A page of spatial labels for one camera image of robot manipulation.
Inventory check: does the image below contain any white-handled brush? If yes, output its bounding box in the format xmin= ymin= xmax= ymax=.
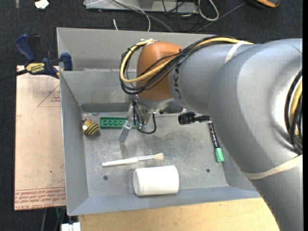
xmin=102 ymin=152 xmax=165 ymax=167

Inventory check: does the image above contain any yellow and black toy bee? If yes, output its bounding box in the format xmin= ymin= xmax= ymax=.
xmin=82 ymin=119 xmax=101 ymax=137

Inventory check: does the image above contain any brown cardboard board, red print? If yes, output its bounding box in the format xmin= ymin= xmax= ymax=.
xmin=14 ymin=65 xmax=67 ymax=211

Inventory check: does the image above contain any black marker with green cap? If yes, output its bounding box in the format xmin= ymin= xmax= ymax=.
xmin=207 ymin=121 xmax=225 ymax=164

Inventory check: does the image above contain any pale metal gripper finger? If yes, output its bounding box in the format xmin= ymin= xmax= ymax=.
xmin=118 ymin=120 xmax=133 ymax=144

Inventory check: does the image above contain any grey metal bin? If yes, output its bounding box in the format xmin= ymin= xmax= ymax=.
xmin=56 ymin=27 xmax=262 ymax=217

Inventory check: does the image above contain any green studded flat block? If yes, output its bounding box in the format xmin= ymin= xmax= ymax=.
xmin=100 ymin=117 xmax=139 ymax=129

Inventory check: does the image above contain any black cylinder on white bracket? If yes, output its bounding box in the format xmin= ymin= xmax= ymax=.
xmin=178 ymin=108 xmax=211 ymax=126

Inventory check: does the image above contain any white cylinder cup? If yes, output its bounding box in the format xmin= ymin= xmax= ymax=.
xmin=132 ymin=165 xmax=180 ymax=197

